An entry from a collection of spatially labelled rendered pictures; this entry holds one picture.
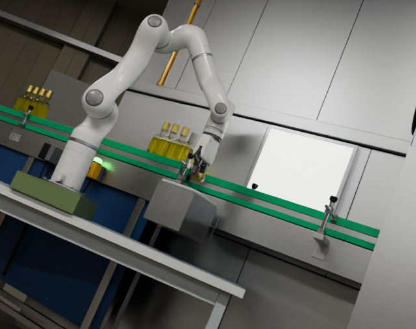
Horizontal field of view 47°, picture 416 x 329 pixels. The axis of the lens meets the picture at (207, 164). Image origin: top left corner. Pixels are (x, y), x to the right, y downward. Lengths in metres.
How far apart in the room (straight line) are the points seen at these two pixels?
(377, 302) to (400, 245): 0.20
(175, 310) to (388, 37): 1.59
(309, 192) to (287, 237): 0.30
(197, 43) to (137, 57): 0.25
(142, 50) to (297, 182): 0.87
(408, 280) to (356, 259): 0.26
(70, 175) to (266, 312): 0.97
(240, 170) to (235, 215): 0.33
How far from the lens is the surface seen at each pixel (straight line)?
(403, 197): 1.72
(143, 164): 2.20
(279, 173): 2.20
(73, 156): 1.92
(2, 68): 5.75
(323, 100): 2.33
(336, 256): 1.86
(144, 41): 2.01
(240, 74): 2.54
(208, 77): 1.96
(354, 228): 1.90
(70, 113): 4.97
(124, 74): 1.99
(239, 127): 2.36
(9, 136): 2.79
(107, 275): 2.13
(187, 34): 2.05
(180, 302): 2.27
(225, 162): 2.31
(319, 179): 2.15
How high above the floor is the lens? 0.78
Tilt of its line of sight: 11 degrees up
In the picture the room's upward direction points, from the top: 23 degrees clockwise
